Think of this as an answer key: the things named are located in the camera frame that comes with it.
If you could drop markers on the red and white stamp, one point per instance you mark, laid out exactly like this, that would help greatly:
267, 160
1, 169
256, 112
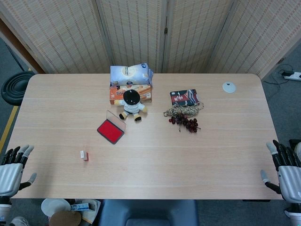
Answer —
84, 155

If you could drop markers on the red ink pad with lid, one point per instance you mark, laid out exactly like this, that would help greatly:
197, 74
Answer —
110, 129

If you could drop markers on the white power strip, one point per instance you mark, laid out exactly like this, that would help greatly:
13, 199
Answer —
292, 75

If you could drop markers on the woven folding screen panel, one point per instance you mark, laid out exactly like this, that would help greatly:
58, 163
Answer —
195, 33
258, 37
61, 35
134, 30

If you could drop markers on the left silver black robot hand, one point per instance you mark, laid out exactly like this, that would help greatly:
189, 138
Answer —
10, 175

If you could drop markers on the black-headed plush doll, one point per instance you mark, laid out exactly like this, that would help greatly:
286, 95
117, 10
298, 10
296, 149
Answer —
131, 103

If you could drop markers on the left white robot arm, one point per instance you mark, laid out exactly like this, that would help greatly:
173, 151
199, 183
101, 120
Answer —
4, 208

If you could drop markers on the orange cardboard box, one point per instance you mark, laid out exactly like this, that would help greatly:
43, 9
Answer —
145, 93

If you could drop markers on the black round stool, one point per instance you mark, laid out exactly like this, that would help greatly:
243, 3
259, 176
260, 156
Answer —
15, 88

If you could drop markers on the white round disc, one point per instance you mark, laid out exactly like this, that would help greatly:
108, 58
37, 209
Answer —
229, 87

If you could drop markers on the grey shoe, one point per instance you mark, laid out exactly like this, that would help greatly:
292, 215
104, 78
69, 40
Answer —
20, 221

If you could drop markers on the dark red cherry bunch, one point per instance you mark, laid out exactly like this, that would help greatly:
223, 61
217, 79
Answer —
189, 123

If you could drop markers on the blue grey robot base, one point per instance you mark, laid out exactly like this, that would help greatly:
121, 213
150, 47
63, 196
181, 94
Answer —
148, 212

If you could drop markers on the small blue white box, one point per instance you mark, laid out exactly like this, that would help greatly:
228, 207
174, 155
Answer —
80, 207

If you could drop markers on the brown round disc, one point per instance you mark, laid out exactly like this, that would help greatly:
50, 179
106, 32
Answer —
65, 219

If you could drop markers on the blue tissue pack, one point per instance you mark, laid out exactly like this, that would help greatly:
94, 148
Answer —
129, 74

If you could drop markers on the white round plate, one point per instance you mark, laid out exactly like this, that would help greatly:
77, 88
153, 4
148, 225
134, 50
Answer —
53, 206

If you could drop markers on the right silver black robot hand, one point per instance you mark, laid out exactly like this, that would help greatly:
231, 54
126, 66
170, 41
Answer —
290, 179

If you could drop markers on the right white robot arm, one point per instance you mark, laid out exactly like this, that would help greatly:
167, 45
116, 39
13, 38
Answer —
294, 213

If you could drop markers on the dark red patterned pouch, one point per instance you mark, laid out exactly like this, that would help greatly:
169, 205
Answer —
184, 97

